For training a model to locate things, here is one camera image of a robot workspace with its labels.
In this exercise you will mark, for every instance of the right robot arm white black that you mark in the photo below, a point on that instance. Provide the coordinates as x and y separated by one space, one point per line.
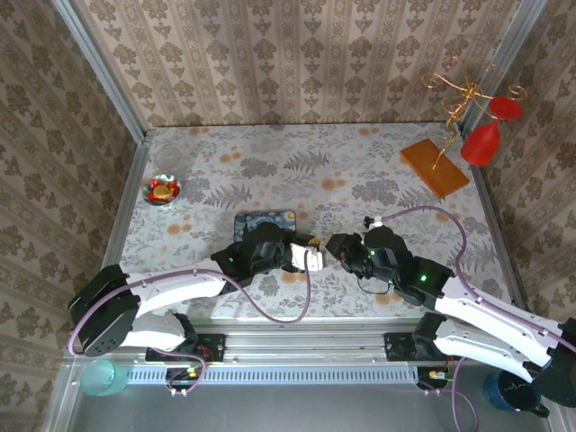
486 324

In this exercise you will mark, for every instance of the small bowl with red sweets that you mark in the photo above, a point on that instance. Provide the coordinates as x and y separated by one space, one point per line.
162 191

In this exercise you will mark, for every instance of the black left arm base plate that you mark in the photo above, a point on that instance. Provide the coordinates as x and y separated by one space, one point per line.
211 347

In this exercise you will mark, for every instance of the aluminium frame post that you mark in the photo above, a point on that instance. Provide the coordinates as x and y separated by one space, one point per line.
103 72
499 67

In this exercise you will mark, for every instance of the dark blue mug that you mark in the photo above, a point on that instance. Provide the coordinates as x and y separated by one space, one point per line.
508 393

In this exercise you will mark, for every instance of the aluminium mounting rail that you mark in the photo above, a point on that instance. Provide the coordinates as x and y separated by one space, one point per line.
306 344

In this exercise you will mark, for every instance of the orange wooden base board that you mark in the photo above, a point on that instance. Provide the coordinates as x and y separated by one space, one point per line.
443 175

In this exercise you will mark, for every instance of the teal plastic cup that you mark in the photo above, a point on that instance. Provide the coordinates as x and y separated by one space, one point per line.
103 379

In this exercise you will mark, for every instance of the clear glass cup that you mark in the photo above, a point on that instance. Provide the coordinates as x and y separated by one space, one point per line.
167 157

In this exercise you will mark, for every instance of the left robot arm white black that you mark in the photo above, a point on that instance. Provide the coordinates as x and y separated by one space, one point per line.
180 288

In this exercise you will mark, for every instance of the red wine glass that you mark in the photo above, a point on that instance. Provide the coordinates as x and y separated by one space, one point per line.
481 144

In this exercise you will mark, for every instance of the teal box with painted lid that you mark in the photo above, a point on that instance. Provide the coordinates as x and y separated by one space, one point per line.
252 220

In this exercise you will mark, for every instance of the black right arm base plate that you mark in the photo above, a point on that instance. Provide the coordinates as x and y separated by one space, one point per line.
398 346

